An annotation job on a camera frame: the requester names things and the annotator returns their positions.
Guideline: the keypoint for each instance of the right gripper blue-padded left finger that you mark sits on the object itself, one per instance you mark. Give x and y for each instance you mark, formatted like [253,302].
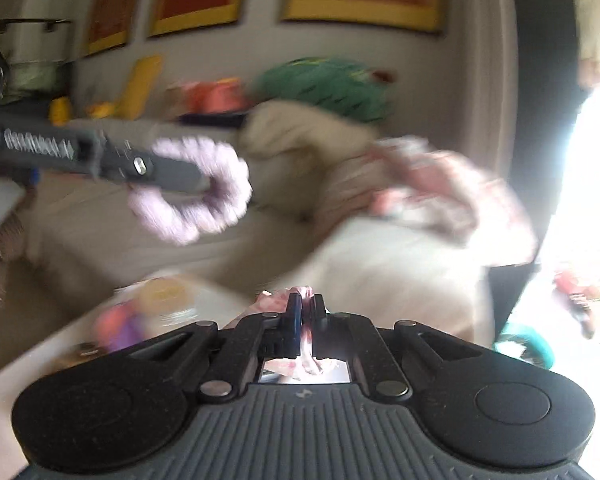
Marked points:
[288,330]

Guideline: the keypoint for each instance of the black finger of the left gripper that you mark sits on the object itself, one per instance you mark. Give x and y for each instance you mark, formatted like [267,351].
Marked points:
[123,163]

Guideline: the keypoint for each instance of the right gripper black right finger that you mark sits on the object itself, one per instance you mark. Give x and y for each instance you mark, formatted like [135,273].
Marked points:
[328,332]

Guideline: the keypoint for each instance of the pink patterned cloth piece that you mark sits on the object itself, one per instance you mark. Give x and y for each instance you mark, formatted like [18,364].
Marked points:
[304,369]

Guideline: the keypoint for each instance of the fluffy lilac scrunchie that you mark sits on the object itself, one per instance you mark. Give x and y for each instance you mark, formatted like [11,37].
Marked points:
[222,200]

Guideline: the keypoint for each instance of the yellow banana plush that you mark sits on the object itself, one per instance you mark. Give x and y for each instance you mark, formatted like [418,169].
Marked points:
[136,93]

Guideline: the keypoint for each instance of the orange pink plush toy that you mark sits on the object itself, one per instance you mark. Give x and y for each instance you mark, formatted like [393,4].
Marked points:
[207,97]

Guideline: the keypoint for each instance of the pink floral quilt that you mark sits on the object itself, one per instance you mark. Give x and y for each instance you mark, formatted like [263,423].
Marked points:
[407,182]

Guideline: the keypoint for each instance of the cream folded blanket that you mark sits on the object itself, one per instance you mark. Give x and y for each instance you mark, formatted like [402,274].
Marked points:
[278,127]

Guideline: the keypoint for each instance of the left red gold framed picture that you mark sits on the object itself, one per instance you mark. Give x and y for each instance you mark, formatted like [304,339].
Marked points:
[109,26]

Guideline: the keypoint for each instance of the teal plastic basin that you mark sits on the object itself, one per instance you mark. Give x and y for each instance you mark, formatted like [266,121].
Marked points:
[528,349]

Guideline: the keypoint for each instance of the green plush blanket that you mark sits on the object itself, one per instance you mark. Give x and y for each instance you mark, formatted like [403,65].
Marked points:
[342,87]

